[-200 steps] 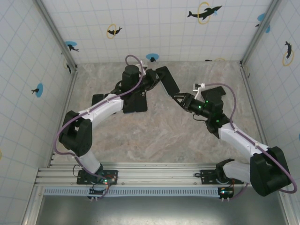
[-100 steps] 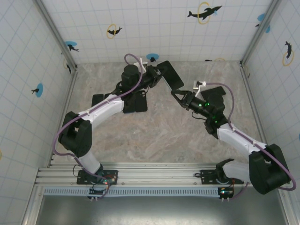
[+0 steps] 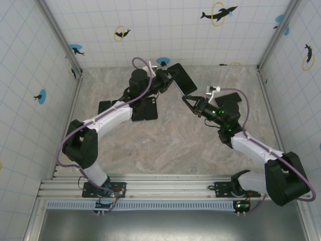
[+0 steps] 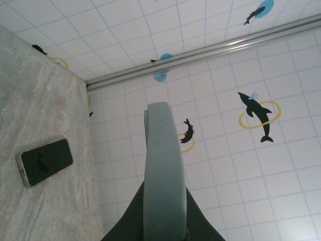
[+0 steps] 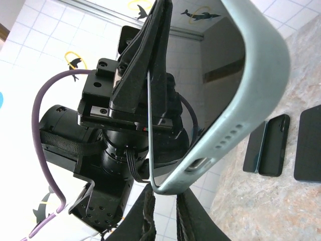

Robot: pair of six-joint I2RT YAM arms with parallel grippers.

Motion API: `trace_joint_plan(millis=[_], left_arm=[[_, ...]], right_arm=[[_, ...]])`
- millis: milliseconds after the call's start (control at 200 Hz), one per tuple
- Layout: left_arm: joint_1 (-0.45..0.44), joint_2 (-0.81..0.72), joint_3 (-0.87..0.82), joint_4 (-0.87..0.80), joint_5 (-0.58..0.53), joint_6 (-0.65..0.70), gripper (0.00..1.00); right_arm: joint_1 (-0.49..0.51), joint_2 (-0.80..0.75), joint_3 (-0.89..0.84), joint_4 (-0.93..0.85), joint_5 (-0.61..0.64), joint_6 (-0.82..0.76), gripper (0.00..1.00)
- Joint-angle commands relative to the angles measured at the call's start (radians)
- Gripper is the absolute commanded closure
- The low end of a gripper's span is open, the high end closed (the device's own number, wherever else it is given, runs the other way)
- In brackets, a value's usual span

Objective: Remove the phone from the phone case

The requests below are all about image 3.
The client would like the black screen smartphone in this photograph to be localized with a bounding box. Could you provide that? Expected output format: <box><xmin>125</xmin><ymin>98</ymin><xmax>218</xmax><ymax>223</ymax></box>
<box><xmin>167</xmin><ymin>63</ymin><xmax>198</xmax><ymax>96</ymax></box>
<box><xmin>98</xmin><ymin>100</ymin><xmax>113</xmax><ymax>115</ymax></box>
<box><xmin>130</xmin><ymin>104</ymin><xmax>146</xmax><ymax>124</ymax></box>
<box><xmin>215</xmin><ymin>92</ymin><xmax>243</xmax><ymax>108</ymax></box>

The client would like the small black controller board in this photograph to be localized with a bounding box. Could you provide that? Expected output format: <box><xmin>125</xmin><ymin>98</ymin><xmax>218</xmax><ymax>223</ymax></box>
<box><xmin>232</xmin><ymin>200</ymin><xmax>251</xmax><ymax>216</ymax></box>
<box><xmin>94</xmin><ymin>200</ymin><xmax>113</xmax><ymax>216</ymax></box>

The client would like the grey metal panel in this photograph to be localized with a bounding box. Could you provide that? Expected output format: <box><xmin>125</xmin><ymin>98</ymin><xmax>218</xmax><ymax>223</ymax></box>
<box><xmin>40</xmin><ymin>208</ymin><xmax>309</xmax><ymax>241</ymax></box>

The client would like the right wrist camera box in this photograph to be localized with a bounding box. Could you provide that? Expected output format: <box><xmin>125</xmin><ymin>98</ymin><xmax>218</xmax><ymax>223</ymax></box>
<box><xmin>205</xmin><ymin>85</ymin><xmax>221</xmax><ymax>103</ymax></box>

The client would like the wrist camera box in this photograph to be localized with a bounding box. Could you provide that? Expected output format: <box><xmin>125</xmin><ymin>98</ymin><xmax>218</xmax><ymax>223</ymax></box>
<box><xmin>142</xmin><ymin>60</ymin><xmax>158</xmax><ymax>73</ymax></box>
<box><xmin>205</xmin><ymin>85</ymin><xmax>221</xmax><ymax>103</ymax></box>

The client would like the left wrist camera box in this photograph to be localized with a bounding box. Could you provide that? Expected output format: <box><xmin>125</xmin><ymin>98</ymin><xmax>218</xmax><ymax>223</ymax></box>
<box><xmin>142</xmin><ymin>60</ymin><xmax>158</xmax><ymax>73</ymax></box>

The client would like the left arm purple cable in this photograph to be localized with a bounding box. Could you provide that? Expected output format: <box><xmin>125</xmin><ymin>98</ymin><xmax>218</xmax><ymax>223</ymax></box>
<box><xmin>55</xmin><ymin>57</ymin><xmax>154</xmax><ymax>214</ymax></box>

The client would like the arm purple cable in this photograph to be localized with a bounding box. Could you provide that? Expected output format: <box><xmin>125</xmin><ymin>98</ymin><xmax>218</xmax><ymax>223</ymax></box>
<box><xmin>55</xmin><ymin>57</ymin><xmax>154</xmax><ymax>214</ymax></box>
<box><xmin>219</xmin><ymin>87</ymin><xmax>316</xmax><ymax>215</ymax></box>

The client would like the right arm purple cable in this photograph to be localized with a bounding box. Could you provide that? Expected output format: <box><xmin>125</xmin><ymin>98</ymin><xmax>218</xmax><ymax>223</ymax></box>
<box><xmin>219</xmin><ymin>87</ymin><xmax>316</xmax><ymax>215</ymax></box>

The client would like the aluminium side rail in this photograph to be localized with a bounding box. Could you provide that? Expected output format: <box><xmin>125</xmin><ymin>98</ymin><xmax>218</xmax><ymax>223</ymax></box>
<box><xmin>51</xmin><ymin>74</ymin><xmax>85</xmax><ymax>180</ymax></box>
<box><xmin>257</xmin><ymin>69</ymin><xmax>286</xmax><ymax>154</ymax></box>

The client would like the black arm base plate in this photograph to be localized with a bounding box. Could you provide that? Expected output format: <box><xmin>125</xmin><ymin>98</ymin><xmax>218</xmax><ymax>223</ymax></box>
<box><xmin>82</xmin><ymin>181</ymin><xmax>127</xmax><ymax>198</ymax></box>
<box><xmin>208</xmin><ymin>181</ymin><xmax>261</xmax><ymax>198</ymax></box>

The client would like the aluminium mounting rail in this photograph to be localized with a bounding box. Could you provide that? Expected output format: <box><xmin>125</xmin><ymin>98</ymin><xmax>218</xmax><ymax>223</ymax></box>
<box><xmin>37</xmin><ymin>175</ymin><xmax>312</xmax><ymax>201</ymax></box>

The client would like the aluminium corner post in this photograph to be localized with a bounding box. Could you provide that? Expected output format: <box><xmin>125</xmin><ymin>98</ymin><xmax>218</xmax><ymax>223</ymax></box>
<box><xmin>34</xmin><ymin>0</ymin><xmax>84</xmax><ymax>76</ymax></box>
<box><xmin>256</xmin><ymin>0</ymin><xmax>303</xmax><ymax>71</ymax></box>

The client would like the white slotted cable duct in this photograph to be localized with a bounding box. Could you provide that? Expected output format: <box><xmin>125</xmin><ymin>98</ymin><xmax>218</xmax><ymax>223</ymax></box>
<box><xmin>46</xmin><ymin>200</ymin><xmax>251</xmax><ymax>210</ymax></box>

